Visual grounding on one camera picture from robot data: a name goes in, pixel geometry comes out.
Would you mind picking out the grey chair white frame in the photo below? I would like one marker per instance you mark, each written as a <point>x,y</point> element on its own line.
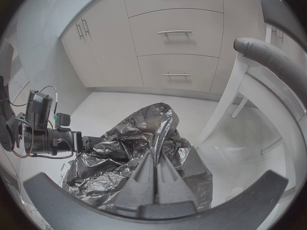
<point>263,51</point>

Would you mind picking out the beige cabinet with drawers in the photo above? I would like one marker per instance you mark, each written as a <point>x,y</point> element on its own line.
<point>175,44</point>

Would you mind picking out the black plastic bag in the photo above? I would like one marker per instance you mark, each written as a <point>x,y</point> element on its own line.
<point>108,166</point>

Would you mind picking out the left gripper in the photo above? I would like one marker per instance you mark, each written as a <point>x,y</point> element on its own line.
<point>62,141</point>

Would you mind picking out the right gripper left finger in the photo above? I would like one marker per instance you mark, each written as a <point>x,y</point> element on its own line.
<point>141,183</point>

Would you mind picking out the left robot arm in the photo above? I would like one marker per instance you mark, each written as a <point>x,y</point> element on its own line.
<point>38,109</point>

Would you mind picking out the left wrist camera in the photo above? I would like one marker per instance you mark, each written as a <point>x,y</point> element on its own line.
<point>63,120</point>

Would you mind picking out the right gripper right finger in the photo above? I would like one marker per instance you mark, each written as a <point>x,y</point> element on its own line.
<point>170,186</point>

